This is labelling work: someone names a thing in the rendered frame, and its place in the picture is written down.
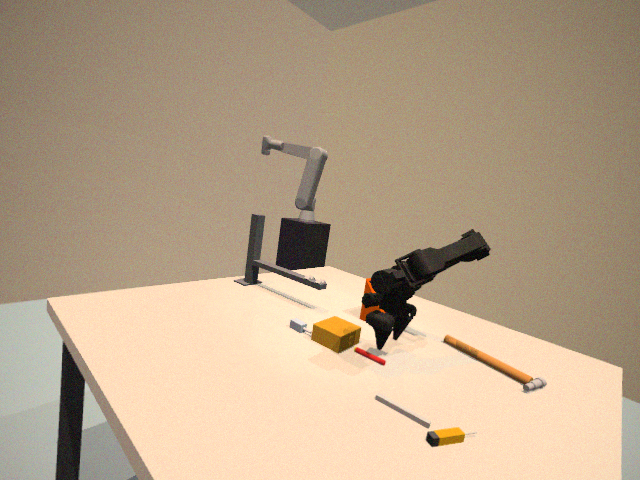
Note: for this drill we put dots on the red axle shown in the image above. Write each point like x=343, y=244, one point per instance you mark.
x=369, y=355

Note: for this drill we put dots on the wooden-handled hammer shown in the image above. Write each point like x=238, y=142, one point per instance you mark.
x=528, y=381

